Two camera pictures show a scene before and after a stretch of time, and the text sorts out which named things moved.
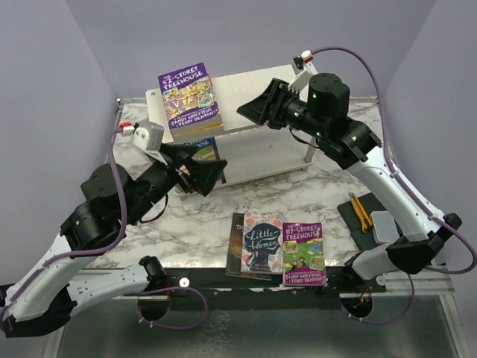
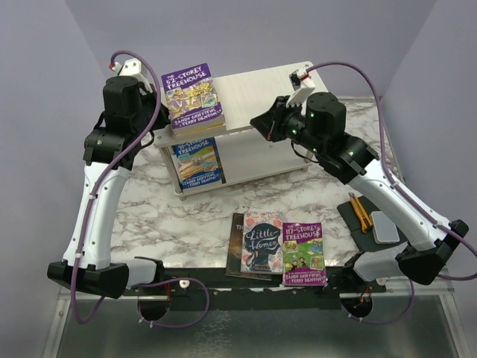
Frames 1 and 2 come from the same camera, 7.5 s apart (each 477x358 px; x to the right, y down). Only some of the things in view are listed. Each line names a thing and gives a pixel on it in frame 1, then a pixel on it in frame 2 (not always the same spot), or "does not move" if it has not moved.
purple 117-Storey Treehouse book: [302, 249] does not move
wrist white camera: [148, 136] to [134, 68]
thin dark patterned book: [235, 255] does not move
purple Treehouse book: [190, 99] does not move
